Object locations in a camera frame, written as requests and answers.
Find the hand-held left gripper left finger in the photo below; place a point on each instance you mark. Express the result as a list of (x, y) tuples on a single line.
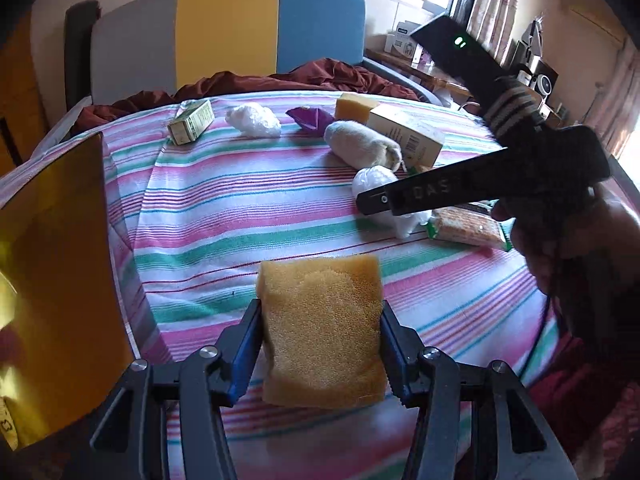
[(245, 350)]

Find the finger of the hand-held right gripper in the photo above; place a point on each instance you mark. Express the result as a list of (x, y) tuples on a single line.
[(385, 200)]

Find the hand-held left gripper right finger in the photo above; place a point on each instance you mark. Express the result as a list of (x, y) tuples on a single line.
[(392, 355)]

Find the beige towel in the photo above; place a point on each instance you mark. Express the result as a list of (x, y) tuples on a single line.
[(357, 145)]

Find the large yellow sponge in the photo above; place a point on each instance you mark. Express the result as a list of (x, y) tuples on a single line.
[(320, 330)]

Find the green cracker packet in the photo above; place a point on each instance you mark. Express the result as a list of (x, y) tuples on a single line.
[(467, 230)]

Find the amber translucent plastic bin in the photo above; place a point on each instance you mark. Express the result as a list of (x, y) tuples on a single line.
[(60, 270)]

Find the person's right hand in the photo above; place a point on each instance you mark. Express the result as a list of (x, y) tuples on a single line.
[(550, 240)]

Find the crumpled white plastic bag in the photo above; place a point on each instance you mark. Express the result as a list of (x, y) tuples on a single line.
[(375, 180), (254, 120)]

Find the white smooth figurine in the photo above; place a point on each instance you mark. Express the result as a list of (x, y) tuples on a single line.
[(407, 225)]

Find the beige cardboard box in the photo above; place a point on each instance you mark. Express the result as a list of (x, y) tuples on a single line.
[(407, 132)]

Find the black round speaker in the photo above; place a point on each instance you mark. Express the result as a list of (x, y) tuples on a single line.
[(540, 85)]

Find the floral curtain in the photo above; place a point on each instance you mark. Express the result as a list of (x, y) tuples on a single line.
[(497, 5), (622, 100)]

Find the small yellow sponge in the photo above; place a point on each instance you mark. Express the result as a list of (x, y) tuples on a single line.
[(352, 106)]

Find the purple snack packet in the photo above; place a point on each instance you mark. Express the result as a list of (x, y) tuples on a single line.
[(310, 120)]

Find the wooden desk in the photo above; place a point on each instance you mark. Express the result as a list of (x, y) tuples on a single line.
[(440, 77)]

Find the maroon blanket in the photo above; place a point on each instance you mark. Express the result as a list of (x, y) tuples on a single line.
[(325, 77)]

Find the white carton box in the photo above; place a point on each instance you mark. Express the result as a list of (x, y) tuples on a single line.
[(404, 40)]

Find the person's maroon clothing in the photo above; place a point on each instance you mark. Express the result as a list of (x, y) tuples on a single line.
[(590, 410)]

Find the small green box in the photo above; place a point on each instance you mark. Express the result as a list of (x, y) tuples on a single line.
[(191, 122)]

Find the grey yellow blue headboard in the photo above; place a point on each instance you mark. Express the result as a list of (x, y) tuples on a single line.
[(225, 30)]

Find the grey bed frame rail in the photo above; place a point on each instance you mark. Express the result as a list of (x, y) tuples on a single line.
[(410, 82)]

